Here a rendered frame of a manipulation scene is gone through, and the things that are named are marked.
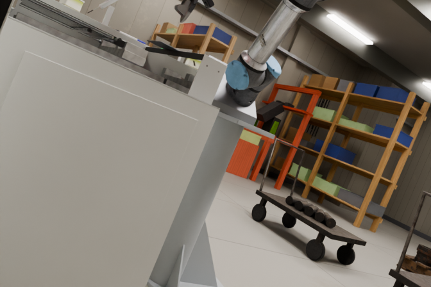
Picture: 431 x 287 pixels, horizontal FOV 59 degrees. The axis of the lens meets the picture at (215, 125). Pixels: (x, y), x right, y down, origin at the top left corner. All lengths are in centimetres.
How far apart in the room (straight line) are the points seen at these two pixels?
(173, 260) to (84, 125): 91
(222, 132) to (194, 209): 36
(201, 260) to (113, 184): 91
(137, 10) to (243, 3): 225
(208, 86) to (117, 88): 32
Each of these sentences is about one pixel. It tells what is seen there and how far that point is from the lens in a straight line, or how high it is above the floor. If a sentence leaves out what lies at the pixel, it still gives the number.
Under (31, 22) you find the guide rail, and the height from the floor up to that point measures 84.
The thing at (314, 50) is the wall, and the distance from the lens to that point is 947.
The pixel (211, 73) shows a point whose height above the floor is 91.
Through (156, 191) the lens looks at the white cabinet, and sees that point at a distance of 119.
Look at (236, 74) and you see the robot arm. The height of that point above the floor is 97.
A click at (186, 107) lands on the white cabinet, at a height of 78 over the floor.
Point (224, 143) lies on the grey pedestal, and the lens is 168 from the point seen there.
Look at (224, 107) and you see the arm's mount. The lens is 164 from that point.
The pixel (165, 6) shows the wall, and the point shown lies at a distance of 763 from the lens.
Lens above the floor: 79
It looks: 1 degrees down
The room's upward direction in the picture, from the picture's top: 23 degrees clockwise
